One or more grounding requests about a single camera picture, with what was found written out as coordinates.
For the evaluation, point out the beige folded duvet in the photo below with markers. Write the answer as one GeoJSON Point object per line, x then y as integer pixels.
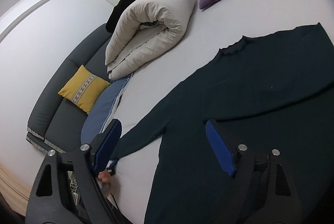
{"type": "Point", "coordinates": [146, 30]}

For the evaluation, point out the dark green sweater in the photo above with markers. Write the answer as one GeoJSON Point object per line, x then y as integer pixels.
{"type": "Point", "coordinates": [248, 122]}

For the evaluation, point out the yellow patterned cushion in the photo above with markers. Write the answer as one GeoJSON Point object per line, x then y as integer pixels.
{"type": "Point", "coordinates": [83, 89]}

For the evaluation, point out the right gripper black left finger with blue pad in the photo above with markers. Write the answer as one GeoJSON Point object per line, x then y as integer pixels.
{"type": "Point", "coordinates": [51, 199]}

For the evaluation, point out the blue striped pillow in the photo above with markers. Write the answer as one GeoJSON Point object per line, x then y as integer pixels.
{"type": "Point", "coordinates": [103, 110]}

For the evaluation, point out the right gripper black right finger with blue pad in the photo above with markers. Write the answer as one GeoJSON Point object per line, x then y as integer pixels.
{"type": "Point", "coordinates": [262, 188]}

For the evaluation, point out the white bed sheet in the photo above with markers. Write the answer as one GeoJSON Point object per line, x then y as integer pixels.
{"type": "Point", "coordinates": [182, 56]}

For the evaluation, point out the dark grey headboard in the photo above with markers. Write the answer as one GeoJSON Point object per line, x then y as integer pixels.
{"type": "Point", "coordinates": [55, 122]}

